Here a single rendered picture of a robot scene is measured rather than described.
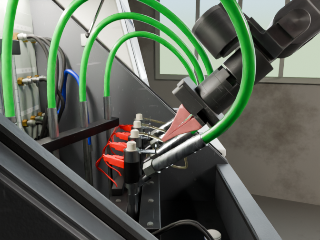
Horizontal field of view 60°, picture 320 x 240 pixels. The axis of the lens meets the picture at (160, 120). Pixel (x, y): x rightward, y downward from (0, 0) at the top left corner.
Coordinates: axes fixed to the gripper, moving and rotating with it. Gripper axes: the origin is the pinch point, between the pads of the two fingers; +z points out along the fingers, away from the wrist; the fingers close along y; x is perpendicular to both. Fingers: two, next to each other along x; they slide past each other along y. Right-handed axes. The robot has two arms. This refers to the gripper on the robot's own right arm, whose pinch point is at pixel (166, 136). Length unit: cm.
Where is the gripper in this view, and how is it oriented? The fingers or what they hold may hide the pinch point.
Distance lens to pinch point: 47.1
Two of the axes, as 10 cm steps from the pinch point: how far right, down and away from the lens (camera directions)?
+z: -7.0, 6.4, 3.1
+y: -6.7, -7.4, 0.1
